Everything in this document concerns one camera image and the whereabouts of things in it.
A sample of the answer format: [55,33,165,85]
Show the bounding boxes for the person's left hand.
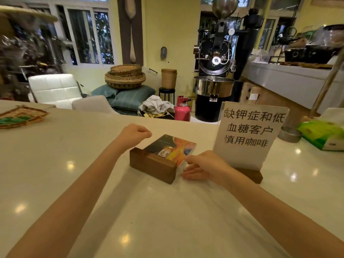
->
[116,123,152,151]

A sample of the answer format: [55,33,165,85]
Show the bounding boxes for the person's right hand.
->
[182,150,234,186]

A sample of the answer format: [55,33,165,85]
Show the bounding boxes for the colourful printed card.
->
[144,134,197,169]

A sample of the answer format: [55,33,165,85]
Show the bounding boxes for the person's right forearm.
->
[223,169,344,258]

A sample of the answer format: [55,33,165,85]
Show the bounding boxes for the person's left forearm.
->
[5,144,128,258]

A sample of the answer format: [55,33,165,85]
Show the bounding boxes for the grey crumpled cloth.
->
[140,95,175,114]

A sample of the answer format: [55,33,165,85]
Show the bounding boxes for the dark wooden block holder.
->
[130,148,180,185]

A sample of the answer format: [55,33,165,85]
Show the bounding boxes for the blue striped cushion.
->
[90,84,156,114]

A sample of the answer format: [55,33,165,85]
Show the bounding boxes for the black round stool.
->
[158,87,176,105]

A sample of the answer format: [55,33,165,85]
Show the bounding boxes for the pink gas cylinder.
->
[174,95,192,122]

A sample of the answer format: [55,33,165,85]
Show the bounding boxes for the stack of shallow woven baskets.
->
[104,64,147,90]

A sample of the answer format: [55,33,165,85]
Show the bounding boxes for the white chair back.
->
[71,95,119,115]

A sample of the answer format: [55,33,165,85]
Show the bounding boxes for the tall woven basket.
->
[161,68,178,90]

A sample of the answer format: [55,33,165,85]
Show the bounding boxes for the white paper sign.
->
[213,101,290,170]

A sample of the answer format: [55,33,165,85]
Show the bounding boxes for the cardboard box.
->
[240,82,263,105]

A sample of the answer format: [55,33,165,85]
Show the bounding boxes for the black coffee roaster machine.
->
[192,0,266,123]

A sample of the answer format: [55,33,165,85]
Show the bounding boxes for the white padded chair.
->
[28,73,84,109]

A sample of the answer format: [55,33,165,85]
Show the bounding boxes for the round metal tin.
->
[277,126,303,143]

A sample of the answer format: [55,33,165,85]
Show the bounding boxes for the white framed window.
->
[55,5,114,66]

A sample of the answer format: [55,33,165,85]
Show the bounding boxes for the flat woven tray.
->
[0,105,49,129]

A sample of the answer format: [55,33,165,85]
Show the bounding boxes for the white side counter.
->
[241,61,344,112]

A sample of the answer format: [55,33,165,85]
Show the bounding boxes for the green tissue packet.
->
[297,108,344,151]

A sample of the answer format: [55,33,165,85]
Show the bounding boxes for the dried plant arrangement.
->
[0,13,73,101]

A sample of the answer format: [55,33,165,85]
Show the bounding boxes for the slanted wooden pole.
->
[309,48,344,119]

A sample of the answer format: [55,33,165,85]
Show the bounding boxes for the black countertop appliance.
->
[284,45,340,65]

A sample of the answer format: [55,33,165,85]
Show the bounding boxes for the black kettle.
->
[278,27,298,46]

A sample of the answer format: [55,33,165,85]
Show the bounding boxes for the woven straw hat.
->
[0,5,59,23]

